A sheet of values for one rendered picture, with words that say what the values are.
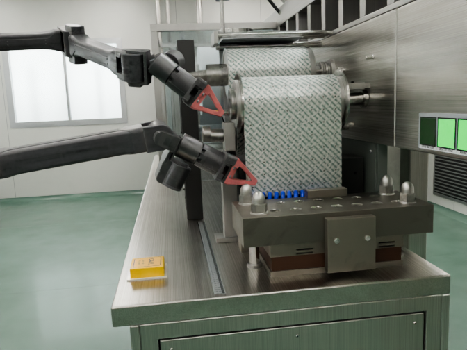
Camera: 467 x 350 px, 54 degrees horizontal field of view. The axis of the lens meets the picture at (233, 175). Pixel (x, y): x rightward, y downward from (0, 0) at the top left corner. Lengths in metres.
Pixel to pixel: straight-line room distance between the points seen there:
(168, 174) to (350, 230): 0.42
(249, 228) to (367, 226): 0.24
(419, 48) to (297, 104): 0.29
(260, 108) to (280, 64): 0.29
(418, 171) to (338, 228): 0.51
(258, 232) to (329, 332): 0.24
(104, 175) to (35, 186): 0.95
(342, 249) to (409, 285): 0.15
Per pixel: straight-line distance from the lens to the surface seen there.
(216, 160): 1.05
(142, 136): 1.02
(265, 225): 0.91
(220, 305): 0.89
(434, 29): 0.96
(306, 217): 0.93
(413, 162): 1.38
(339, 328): 0.97
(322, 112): 1.12
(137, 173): 6.71
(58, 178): 6.88
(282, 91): 1.10
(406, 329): 1.03
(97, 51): 1.28
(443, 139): 0.91
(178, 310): 0.89
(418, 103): 1.00
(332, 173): 1.14
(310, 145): 1.11
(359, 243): 0.96
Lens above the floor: 1.26
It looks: 9 degrees down
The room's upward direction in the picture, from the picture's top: 2 degrees counter-clockwise
